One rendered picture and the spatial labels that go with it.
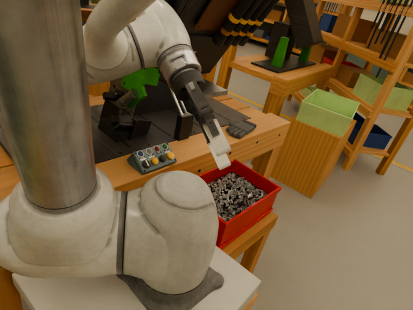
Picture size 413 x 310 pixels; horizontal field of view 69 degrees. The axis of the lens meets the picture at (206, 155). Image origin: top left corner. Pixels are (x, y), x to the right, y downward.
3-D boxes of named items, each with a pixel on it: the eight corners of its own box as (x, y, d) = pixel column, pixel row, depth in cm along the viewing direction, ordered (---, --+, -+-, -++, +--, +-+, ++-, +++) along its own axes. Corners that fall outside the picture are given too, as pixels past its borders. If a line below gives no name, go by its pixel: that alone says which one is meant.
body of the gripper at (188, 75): (173, 93, 72) (188, 125, 70) (166, 75, 64) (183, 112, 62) (201, 80, 73) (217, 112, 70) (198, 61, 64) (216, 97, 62)
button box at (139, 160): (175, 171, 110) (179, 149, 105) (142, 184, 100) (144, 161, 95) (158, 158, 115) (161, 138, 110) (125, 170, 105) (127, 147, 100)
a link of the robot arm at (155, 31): (194, 65, 76) (145, 81, 73) (171, 18, 80) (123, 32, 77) (197, 35, 66) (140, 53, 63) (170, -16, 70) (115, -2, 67)
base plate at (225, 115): (250, 121, 163) (251, 117, 162) (32, 187, 86) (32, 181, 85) (196, 93, 184) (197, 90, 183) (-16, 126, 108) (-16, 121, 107)
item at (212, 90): (226, 97, 120) (228, 90, 119) (198, 103, 109) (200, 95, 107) (164, 66, 140) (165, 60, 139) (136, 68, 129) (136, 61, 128)
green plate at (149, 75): (155, 99, 116) (172, 46, 110) (138, 96, 110) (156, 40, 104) (137, 88, 122) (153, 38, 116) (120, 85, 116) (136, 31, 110)
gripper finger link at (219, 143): (216, 119, 59) (216, 117, 58) (231, 150, 57) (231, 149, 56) (202, 125, 58) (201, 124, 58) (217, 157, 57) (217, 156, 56)
